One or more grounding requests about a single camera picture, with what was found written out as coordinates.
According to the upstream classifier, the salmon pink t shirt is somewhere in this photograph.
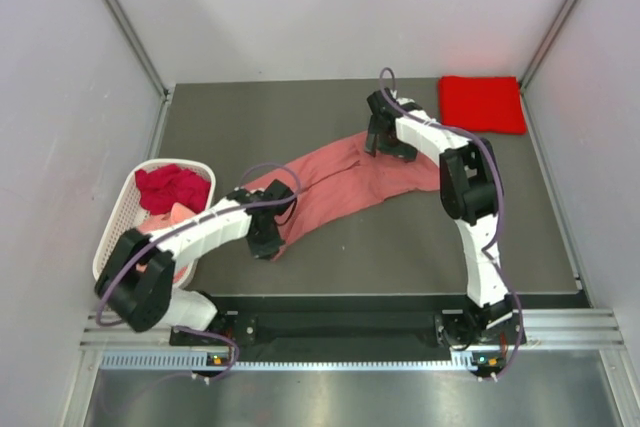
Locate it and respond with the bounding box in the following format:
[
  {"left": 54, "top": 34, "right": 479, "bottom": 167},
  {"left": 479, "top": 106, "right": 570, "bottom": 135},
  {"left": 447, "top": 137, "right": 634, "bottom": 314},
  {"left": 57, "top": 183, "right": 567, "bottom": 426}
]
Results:
[{"left": 245, "top": 132, "right": 440, "bottom": 259}]

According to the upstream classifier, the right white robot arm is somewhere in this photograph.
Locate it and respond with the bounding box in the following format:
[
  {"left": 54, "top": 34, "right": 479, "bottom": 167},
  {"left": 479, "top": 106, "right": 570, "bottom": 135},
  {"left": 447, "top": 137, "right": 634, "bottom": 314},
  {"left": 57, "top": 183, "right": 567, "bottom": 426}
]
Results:
[{"left": 365, "top": 88, "right": 513, "bottom": 349}]

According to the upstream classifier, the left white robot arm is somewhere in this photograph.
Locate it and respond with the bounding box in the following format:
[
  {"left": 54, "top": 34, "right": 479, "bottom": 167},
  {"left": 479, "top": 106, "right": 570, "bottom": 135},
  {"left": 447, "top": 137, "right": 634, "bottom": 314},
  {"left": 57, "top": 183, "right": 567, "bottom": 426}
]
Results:
[{"left": 94, "top": 180, "right": 297, "bottom": 344}]

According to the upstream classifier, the folded red t shirt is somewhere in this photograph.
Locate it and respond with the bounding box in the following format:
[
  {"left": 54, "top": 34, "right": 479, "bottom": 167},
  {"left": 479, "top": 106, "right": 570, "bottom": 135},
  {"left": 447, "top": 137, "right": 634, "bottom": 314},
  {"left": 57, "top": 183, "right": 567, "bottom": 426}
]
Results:
[{"left": 438, "top": 76, "right": 527, "bottom": 135}]

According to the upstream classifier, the light pink t shirt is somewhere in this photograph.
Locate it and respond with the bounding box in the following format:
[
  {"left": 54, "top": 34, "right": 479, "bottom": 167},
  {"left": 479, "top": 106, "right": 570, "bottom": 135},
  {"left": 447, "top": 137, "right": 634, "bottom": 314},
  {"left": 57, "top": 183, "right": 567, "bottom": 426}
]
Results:
[{"left": 137, "top": 203, "right": 195, "bottom": 288}]

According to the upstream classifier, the crimson crumpled t shirt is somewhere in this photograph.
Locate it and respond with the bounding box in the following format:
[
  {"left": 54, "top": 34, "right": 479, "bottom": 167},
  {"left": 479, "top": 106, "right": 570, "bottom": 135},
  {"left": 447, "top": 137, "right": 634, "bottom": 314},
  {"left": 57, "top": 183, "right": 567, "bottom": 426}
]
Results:
[{"left": 134, "top": 164, "right": 211, "bottom": 215}]

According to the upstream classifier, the white plastic laundry basket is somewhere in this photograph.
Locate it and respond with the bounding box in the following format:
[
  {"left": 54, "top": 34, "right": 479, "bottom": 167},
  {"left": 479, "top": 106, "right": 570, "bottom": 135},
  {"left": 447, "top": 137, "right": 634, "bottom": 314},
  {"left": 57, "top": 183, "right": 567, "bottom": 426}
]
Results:
[{"left": 92, "top": 158, "right": 216, "bottom": 278}]

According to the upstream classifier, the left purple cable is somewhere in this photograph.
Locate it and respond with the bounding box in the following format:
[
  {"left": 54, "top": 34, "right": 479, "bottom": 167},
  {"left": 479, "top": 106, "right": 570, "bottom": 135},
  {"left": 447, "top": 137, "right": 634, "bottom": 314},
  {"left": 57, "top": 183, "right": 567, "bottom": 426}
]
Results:
[{"left": 94, "top": 161, "right": 304, "bottom": 384}]

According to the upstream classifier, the purple cable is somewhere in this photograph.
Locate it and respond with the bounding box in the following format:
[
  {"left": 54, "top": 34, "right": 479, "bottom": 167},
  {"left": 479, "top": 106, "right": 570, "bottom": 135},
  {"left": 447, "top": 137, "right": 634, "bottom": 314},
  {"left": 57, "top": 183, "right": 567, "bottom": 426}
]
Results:
[
  {"left": 377, "top": 66, "right": 524, "bottom": 383},
  {"left": 94, "top": 161, "right": 304, "bottom": 384}
]

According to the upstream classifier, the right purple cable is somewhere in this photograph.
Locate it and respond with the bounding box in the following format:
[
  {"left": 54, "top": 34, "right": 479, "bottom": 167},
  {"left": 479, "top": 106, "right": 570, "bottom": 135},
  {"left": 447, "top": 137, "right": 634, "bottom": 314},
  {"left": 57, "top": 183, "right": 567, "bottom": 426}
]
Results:
[{"left": 377, "top": 66, "right": 524, "bottom": 383}]

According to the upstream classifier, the left aluminium frame post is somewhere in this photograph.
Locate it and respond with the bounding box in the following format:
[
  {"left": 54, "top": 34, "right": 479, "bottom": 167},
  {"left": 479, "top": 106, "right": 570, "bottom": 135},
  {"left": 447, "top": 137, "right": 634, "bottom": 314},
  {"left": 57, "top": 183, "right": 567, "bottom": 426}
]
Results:
[{"left": 69, "top": 0, "right": 172, "bottom": 98}]

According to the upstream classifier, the aluminium frame post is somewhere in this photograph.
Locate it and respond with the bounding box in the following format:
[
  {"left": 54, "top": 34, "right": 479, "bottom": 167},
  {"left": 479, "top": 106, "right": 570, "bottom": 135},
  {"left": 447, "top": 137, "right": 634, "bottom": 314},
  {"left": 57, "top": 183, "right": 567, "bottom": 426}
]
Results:
[
  {"left": 69, "top": 0, "right": 172, "bottom": 98},
  {"left": 517, "top": 0, "right": 614, "bottom": 91}
]

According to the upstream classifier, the grey slotted cable duct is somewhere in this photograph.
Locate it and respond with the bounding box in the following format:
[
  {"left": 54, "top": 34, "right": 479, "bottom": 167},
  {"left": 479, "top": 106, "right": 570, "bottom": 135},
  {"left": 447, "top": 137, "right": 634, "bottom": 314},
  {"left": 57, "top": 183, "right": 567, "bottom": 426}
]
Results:
[{"left": 100, "top": 351, "right": 499, "bottom": 372}]

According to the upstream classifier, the right aluminium frame post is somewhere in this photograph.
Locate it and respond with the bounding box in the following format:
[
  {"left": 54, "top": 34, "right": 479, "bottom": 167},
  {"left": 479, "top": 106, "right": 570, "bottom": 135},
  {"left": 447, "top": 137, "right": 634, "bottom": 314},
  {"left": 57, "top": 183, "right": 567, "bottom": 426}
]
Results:
[{"left": 517, "top": 0, "right": 614, "bottom": 91}]

